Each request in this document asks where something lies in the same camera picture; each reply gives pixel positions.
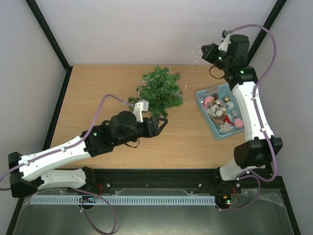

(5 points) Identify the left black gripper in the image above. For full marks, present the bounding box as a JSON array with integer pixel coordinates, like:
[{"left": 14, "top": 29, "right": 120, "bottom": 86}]
[{"left": 114, "top": 117, "right": 168, "bottom": 146}]

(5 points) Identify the small green christmas tree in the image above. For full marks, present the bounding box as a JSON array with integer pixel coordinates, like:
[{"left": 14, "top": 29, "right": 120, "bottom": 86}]
[{"left": 128, "top": 65, "right": 184, "bottom": 118}]

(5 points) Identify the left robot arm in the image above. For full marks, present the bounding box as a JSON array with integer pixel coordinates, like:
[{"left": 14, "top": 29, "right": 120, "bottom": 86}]
[{"left": 8, "top": 111, "right": 168, "bottom": 198}]

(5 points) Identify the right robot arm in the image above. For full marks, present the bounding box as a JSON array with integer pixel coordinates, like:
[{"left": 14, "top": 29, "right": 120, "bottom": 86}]
[{"left": 201, "top": 34, "right": 283, "bottom": 192}]

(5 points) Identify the pink fluffy ornament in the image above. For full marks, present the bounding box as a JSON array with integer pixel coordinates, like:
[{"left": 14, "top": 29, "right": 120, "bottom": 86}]
[{"left": 203, "top": 95, "right": 213, "bottom": 108}]

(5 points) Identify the light blue plastic basket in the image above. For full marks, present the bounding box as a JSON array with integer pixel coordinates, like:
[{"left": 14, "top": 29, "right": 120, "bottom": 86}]
[{"left": 196, "top": 84, "right": 244, "bottom": 140}]

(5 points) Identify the white snowflake ornament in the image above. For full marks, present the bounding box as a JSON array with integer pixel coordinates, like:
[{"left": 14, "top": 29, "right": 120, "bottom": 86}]
[{"left": 219, "top": 122, "right": 234, "bottom": 135}]

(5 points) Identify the red reindeer ornament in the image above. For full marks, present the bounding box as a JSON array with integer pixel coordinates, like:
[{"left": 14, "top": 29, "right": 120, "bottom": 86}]
[{"left": 224, "top": 115, "right": 234, "bottom": 125}]

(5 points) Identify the pink pompom ornament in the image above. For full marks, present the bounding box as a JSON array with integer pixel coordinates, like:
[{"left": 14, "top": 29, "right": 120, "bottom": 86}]
[{"left": 233, "top": 117, "right": 244, "bottom": 129}]

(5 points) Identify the light blue cable duct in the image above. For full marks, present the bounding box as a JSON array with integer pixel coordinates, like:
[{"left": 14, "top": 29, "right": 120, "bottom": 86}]
[{"left": 30, "top": 195, "right": 216, "bottom": 206}]

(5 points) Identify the black aluminium frame rail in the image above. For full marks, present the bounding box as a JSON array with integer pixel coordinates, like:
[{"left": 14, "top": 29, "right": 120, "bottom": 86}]
[{"left": 24, "top": 168, "right": 286, "bottom": 194}]

